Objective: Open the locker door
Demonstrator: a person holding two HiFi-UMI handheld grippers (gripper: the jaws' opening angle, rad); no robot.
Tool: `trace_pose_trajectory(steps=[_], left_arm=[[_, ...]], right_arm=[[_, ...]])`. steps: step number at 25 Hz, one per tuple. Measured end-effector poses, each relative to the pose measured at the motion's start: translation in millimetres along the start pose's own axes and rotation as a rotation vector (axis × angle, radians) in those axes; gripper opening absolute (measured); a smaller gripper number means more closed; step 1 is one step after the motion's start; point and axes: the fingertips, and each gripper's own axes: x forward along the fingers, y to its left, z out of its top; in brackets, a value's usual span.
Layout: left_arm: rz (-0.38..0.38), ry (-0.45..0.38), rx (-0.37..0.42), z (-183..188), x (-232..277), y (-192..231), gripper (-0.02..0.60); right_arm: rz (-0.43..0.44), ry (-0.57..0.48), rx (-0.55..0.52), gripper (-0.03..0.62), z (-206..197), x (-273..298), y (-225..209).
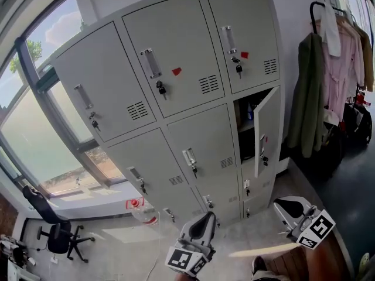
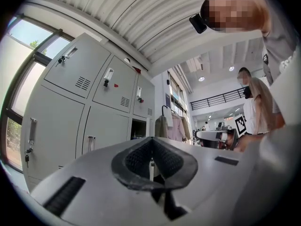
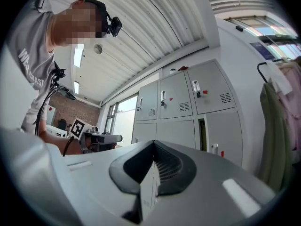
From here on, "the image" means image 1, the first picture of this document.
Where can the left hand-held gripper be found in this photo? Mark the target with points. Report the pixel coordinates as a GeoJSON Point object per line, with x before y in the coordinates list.
{"type": "Point", "coordinates": [178, 259]}

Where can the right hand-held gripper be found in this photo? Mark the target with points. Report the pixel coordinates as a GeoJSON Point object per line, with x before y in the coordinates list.
{"type": "Point", "coordinates": [319, 227]}

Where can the grey metal locker door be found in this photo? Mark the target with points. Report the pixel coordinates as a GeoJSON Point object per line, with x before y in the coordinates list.
{"type": "Point", "coordinates": [268, 121]}

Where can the grey metal locker cabinet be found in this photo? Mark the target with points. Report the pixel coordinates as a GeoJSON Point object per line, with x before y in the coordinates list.
{"type": "Point", "coordinates": [175, 39]}

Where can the person's right forearm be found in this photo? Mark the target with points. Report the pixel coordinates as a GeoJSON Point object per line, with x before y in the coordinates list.
{"type": "Point", "coordinates": [325, 265]}

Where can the person's left forearm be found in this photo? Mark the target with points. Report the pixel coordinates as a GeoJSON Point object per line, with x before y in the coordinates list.
{"type": "Point", "coordinates": [186, 278]}

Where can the brown wooden platform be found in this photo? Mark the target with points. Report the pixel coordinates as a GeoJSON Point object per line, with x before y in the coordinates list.
{"type": "Point", "coordinates": [288, 267]}

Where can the clear water jug red label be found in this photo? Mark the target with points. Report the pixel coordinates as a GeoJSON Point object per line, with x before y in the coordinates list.
{"type": "Point", "coordinates": [145, 214]}

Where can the person's black shoe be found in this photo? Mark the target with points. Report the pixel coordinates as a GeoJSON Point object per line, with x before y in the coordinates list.
{"type": "Point", "coordinates": [259, 265]}

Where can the black luggage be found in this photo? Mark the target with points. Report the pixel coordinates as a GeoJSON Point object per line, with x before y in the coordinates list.
{"type": "Point", "coordinates": [334, 151]}

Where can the pale green shoe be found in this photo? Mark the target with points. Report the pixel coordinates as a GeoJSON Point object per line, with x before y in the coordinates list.
{"type": "Point", "coordinates": [364, 262]}

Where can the blue bottle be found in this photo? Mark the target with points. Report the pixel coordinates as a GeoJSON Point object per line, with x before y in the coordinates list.
{"type": "Point", "coordinates": [250, 113]}

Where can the black bag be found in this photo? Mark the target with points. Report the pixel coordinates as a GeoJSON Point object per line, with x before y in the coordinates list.
{"type": "Point", "coordinates": [359, 124]}

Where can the green coat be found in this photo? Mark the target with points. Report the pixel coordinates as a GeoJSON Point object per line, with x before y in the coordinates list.
{"type": "Point", "coordinates": [307, 98]}

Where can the red and white bag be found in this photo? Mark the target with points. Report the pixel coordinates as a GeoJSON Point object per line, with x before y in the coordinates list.
{"type": "Point", "coordinates": [362, 98]}

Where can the black office chair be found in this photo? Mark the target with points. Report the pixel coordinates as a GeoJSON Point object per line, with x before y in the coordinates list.
{"type": "Point", "coordinates": [58, 239]}

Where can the pink hanging garments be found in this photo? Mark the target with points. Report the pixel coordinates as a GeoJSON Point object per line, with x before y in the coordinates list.
{"type": "Point", "coordinates": [340, 78]}

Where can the white floor socket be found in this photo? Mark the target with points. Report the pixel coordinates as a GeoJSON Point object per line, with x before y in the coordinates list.
{"type": "Point", "coordinates": [54, 259]}

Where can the beige hanging garment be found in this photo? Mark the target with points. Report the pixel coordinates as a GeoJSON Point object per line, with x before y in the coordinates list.
{"type": "Point", "coordinates": [367, 60]}

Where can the white hanging garment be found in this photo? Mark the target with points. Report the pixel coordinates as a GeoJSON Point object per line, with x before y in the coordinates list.
{"type": "Point", "coordinates": [331, 34]}

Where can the large black-framed window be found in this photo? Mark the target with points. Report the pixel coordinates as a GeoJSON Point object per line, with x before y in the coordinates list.
{"type": "Point", "coordinates": [35, 145]}

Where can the white desk with clutter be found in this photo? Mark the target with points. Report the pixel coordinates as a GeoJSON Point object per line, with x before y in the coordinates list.
{"type": "Point", "coordinates": [11, 256]}

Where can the black clothes rack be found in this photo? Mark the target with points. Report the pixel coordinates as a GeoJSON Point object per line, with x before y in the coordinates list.
{"type": "Point", "coordinates": [312, 16]}

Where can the glass entrance front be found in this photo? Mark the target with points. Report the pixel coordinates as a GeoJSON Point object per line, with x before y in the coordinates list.
{"type": "Point", "coordinates": [363, 1]}

